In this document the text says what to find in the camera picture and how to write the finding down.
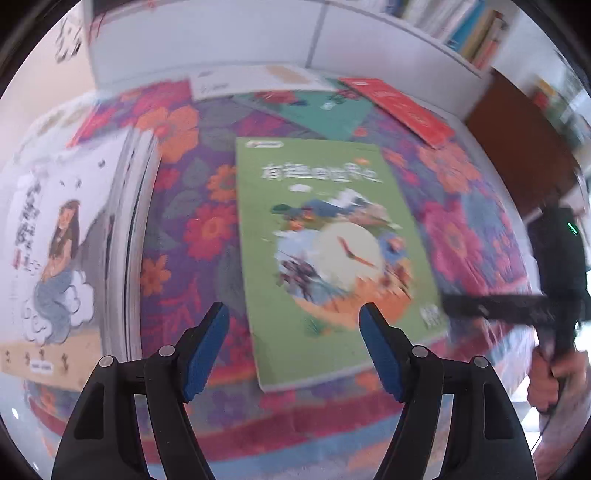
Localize black cable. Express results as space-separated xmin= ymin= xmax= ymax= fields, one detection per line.
xmin=531 ymin=408 xmax=557 ymax=460

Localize colourful distant objects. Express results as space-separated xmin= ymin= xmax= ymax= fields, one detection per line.
xmin=531 ymin=74 xmax=591 ymax=153

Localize floral quilted blanket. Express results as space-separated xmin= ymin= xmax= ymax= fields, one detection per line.
xmin=23 ymin=78 xmax=546 ymax=467

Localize white bookshelf cabinet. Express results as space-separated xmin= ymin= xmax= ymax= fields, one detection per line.
xmin=88 ymin=0 xmax=497 ymax=90

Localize person's right hand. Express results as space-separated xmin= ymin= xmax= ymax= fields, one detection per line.
xmin=526 ymin=347 xmax=591 ymax=411

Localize person's right forearm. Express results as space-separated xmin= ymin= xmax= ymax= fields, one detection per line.
xmin=533 ymin=397 xmax=589 ymax=474

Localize red book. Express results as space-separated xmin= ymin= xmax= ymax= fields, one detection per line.
xmin=338 ymin=78 xmax=457 ymax=149

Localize light green illustrated book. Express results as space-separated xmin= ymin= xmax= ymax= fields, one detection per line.
xmin=235 ymin=137 xmax=451 ymax=394

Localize white book mermaid figure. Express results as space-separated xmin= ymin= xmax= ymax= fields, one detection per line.
xmin=0 ymin=134 xmax=137 ymax=386

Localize brown wooden board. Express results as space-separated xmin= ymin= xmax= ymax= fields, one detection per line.
xmin=464 ymin=68 xmax=583 ymax=220

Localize teal green book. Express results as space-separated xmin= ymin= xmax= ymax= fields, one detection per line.
xmin=233 ymin=89 xmax=377 ymax=141

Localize row of mixed thin books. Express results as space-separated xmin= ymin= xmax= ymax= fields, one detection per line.
xmin=383 ymin=0 xmax=511 ymax=70

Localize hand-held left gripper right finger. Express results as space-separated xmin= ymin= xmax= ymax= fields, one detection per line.
xmin=359 ymin=304 xmax=539 ymax=480

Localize white book beige patch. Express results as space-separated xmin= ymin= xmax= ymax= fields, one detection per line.
xmin=189 ymin=65 xmax=340 ymax=101

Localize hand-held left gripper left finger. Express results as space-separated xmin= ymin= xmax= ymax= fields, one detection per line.
xmin=51 ymin=302 xmax=230 ymax=480

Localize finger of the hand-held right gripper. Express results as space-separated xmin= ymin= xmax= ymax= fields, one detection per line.
xmin=440 ymin=291 xmax=556 ymax=329

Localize white floral table mat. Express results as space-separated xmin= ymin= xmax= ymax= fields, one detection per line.
xmin=28 ymin=102 xmax=98 ymax=139

